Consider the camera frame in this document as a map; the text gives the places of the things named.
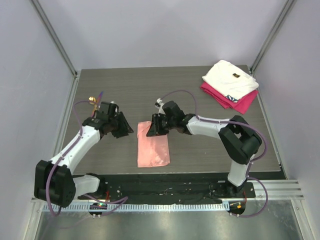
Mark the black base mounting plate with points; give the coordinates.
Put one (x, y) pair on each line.
(172, 188)

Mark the white wrist camera connector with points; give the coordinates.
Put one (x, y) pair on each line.
(159, 103)

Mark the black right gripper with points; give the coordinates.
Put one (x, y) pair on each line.
(160, 123)

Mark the grey left corner post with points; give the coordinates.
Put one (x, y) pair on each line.
(53, 35)

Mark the white folded cloth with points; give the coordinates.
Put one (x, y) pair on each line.
(230, 81)

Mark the grey aluminium corner post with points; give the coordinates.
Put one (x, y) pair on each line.
(275, 29)

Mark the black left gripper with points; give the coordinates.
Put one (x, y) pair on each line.
(121, 133)

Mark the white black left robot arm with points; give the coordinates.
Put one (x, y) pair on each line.
(54, 180)

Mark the magenta folded cloth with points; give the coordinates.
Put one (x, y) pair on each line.
(226, 102)

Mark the iridescent purple utensil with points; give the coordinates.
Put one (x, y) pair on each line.
(98, 103)

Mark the pink satin napkin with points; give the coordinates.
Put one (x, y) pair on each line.
(151, 151)

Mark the gold spoon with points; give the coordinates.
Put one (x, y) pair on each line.
(93, 102)

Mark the aluminium front rail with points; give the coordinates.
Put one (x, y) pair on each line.
(275, 190)

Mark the white slotted cable duct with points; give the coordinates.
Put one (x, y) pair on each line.
(97, 207)

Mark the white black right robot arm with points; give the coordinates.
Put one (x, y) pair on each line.
(240, 141)

